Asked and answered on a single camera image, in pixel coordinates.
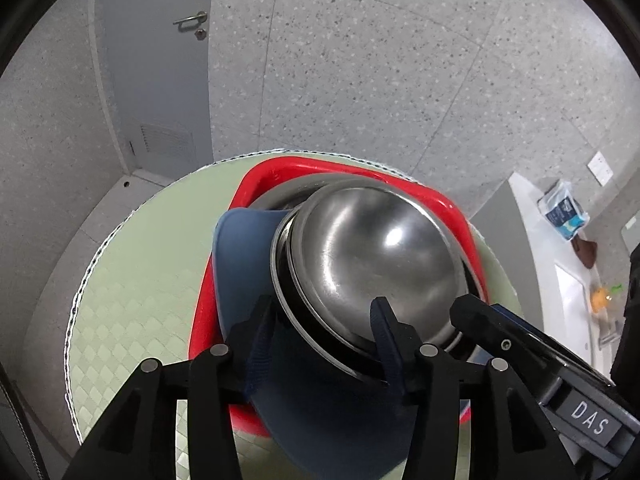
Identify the green round tablecloth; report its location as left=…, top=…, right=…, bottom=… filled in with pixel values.
left=64, top=150, right=523, bottom=479

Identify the wall mirror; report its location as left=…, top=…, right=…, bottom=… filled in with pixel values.
left=620, top=211, right=640, bottom=255

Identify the brown cloth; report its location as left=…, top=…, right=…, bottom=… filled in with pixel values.
left=570, top=234, right=598, bottom=270

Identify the white counter with sink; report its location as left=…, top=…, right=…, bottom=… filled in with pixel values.
left=470, top=171, right=614, bottom=376

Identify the small steel bowl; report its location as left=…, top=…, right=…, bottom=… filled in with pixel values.
left=288, top=178, right=469, bottom=354

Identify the orange sponge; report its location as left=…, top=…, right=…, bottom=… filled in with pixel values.
left=590, top=284, right=624, bottom=314

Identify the large steel bowl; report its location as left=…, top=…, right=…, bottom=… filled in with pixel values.
left=250, top=172, right=487, bottom=382

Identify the blue plastic plate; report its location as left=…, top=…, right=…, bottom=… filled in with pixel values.
left=212, top=208, right=416, bottom=479

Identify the white double wall socket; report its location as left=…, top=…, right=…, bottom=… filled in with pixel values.
left=587, top=151, right=614, bottom=188

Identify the metal door handle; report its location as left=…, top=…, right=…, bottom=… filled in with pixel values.
left=172, top=11, right=208, bottom=41

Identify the blue tissue pack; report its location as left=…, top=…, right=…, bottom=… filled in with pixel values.
left=537, top=179, right=590, bottom=242

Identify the grey door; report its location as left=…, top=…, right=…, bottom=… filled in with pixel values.
left=96, top=0, right=213, bottom=179

